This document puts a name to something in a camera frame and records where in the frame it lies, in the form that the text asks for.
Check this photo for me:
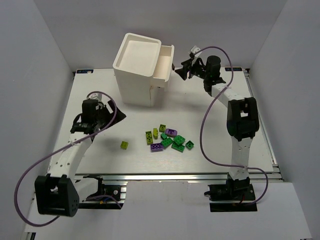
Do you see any white top drawer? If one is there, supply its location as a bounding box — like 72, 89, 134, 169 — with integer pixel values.
151, 45, 175, 88

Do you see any lime 2x2 lego brick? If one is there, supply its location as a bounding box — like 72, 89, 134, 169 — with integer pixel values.
120, 141, 129, 150

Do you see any lime 2x3 lego brick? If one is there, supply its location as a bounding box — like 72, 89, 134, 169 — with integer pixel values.
145, 131, 153, 145

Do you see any lime curved lego brick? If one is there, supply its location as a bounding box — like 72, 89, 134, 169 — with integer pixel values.
152, 128, 159, 139

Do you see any lime 2x2 lego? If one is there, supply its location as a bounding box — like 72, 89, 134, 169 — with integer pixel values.
158, 124, 166, 133

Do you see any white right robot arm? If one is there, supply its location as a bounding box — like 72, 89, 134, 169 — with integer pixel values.
175, 53, 260, 181

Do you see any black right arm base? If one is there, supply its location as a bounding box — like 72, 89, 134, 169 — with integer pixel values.
204, 177, 258, 213

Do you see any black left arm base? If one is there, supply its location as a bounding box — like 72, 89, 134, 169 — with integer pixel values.
74, 175, 127, 210

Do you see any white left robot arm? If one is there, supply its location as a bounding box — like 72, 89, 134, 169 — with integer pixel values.
34, 97, 126, 217

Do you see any blue label sticker right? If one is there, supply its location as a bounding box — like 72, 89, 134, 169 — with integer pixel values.
224, 67, 243, 72

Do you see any blue label sticker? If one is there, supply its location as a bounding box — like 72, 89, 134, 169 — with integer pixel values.
224, 67, 243, 72
76, 69, 94, 74

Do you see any blue label sticker left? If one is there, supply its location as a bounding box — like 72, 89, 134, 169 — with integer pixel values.
76, 69, 94, 74

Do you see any white drawer cabinet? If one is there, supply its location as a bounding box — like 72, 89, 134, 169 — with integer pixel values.
112, 33, 162, 107

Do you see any small green lego brick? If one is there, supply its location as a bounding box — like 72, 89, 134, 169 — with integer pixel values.
160, 133, 168, 140

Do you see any purple 2x2 lego brick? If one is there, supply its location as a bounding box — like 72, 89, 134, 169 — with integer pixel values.
165, 128, 178, 137

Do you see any purple 2x3 lego brick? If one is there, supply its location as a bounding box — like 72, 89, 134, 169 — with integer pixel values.
150, 143, 164, 153

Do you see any green 2x2 lego brick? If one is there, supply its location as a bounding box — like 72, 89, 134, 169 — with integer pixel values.
161, 137, 174, 149

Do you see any green 2x2 lego stacked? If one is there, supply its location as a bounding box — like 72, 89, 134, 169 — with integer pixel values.
173, 135, 186, 146

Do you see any green 2x2 lego rightmost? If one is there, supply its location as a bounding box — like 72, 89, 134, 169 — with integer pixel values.
185, 140, 195, 150

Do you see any green 2x3 lego plate brick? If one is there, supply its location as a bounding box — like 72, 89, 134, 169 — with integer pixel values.
171, 142, 185, 153

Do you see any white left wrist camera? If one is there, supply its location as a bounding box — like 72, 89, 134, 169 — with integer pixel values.
86, 92, 103, 102

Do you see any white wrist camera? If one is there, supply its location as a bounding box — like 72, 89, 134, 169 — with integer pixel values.
86, 92, 103, 102
189, 45, 201, 59

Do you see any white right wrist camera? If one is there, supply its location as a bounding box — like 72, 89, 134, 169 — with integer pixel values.
189, 45, 201, 59

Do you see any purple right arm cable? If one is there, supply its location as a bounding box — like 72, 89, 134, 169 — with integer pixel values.
194, 46, 270, 206

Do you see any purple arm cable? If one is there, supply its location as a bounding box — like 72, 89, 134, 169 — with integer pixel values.
14, 90, 118, 227
194, 46, 270, 206

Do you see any aluminium right rail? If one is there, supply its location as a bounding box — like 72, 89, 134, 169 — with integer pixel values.
243, 67, 285, 181

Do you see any aluminium rail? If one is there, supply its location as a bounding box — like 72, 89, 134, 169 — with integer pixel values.
47, 172, 283, 182
243, 67, 285, 181

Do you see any aluminium front rail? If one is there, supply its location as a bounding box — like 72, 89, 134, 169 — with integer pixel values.
47, 172, 283, 182

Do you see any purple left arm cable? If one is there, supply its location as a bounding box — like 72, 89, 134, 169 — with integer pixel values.
14, 90, 118, 227

